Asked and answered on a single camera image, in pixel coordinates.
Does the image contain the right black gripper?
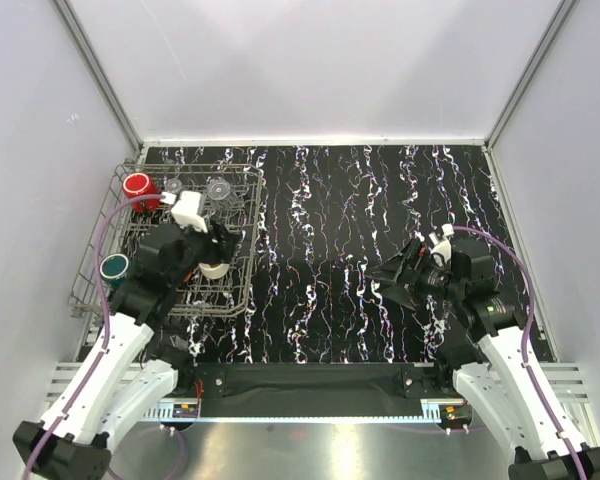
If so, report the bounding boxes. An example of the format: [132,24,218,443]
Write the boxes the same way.
[365,238,465,311]

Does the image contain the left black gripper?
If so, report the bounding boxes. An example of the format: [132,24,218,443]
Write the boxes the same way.
[169,218,240,287]

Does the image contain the white steel tumbler brown band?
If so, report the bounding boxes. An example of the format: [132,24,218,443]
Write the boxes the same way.
[198,263,230,280]

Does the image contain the large clear plastic cup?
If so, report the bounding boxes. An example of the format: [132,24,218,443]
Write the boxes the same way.
[206,177,243,211]

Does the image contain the small clear plastic cup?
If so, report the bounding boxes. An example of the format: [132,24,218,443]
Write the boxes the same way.
[163,178,184,196]

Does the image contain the red plastic cup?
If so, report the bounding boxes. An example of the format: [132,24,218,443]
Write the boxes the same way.
[122,172,160,214]

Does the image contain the dark green mug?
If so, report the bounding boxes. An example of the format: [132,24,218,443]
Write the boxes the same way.
[99,253,131,291]

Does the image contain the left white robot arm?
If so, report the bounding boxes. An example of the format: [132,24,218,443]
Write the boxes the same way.
[13,222,239,479]

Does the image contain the black marble pattern mat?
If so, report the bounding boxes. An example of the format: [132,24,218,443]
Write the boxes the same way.
[146,145,509,363]

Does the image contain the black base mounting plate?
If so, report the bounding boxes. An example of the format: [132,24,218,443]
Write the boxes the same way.
[167,363,471,420]

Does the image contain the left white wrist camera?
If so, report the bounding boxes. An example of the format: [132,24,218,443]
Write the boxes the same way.
[161,190,208,233]

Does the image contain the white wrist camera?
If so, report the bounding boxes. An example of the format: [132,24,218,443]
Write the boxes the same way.
[161,190,208,233]
[428,224,454,267]

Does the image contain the grey wire dish rack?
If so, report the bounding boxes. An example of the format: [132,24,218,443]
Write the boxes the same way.
[68,163,264,317]

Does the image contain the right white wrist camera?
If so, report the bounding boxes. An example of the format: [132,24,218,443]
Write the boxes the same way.
[428,224,454,267]

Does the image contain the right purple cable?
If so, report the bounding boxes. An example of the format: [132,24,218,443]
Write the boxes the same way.
[449,225,589,480]

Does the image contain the purple cable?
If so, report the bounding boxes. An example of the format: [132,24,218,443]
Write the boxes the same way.
[19,195,166,480]
[449,225,589,480]

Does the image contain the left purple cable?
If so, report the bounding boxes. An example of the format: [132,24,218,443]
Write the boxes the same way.
[19,195,166,480]

